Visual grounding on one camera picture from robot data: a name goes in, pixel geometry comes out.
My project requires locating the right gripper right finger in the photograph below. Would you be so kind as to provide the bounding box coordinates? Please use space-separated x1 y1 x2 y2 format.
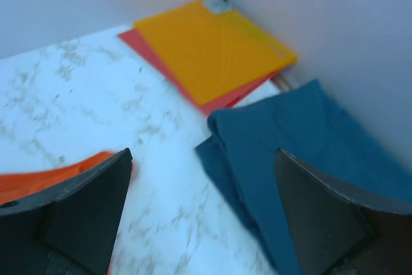
275 149 411 274

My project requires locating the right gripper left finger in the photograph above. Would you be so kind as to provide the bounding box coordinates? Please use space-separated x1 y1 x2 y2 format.
0 147 133 275

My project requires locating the orange t shirt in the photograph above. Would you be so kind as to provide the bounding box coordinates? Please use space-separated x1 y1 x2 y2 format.
0 150 136 275

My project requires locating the folded blue t shirt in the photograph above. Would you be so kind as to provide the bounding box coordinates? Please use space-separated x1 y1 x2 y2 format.
196 81 411 274

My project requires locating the red plastic folder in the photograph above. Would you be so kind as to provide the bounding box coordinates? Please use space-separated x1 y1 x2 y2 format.
118 28 278 116

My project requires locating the orange plastic folder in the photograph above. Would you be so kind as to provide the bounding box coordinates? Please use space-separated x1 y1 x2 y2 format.
133 0 297 105

